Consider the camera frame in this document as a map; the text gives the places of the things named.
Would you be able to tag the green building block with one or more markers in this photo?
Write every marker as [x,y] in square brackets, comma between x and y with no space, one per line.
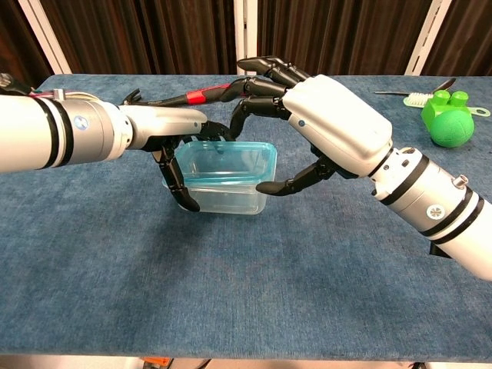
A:
[438,104]

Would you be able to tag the green ball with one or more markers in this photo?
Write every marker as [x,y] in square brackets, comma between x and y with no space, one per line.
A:
[451,128]

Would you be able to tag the white frame post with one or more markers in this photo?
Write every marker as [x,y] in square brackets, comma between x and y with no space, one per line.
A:
[430,38]
[46,34]
[246,30]

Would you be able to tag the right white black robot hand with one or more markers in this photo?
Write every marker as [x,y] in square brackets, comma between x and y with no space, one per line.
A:
[338,123]

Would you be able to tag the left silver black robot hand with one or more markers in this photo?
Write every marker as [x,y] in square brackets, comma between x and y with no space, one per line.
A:
[165,123]

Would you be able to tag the clear blue plastic container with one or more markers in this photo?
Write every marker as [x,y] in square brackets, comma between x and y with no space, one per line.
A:
[230,201]

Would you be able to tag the dark pleated curtain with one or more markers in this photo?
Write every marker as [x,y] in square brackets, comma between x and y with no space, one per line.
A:
[146,34]
[469,38]
[15,46]
[338,34]

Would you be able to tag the blue table cloth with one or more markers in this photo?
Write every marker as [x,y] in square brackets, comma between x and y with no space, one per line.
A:
[192,276]

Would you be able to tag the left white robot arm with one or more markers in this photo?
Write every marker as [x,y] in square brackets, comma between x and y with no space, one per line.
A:
[23,130]

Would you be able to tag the black red claw hammer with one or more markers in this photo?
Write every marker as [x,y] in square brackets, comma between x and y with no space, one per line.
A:
[196,97]

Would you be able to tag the light green cleaning brush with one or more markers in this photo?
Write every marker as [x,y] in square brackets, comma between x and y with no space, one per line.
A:
[414,100]

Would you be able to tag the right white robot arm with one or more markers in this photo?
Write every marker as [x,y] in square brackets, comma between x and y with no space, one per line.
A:
[434,200]

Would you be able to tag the orange plastic item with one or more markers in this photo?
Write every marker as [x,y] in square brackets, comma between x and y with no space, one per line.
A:
[157,362]

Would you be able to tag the clear container with teal lid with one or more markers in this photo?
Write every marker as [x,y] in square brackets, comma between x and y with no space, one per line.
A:
[246,161]

